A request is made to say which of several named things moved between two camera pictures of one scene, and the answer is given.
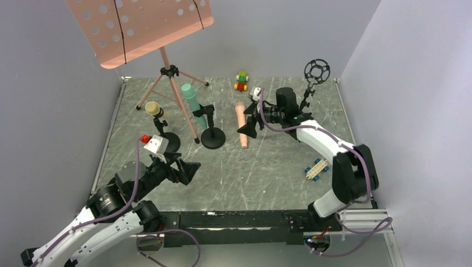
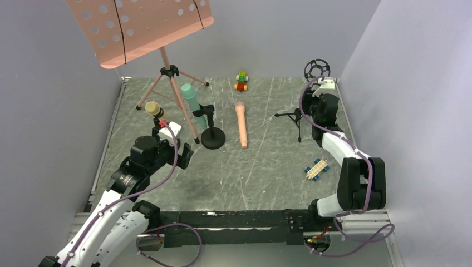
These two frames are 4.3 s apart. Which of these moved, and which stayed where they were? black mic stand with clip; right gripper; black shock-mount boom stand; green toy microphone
Moved: right gripper
Stayed: black mic stand with clip; green toy microphone; black shock-mount boom stand
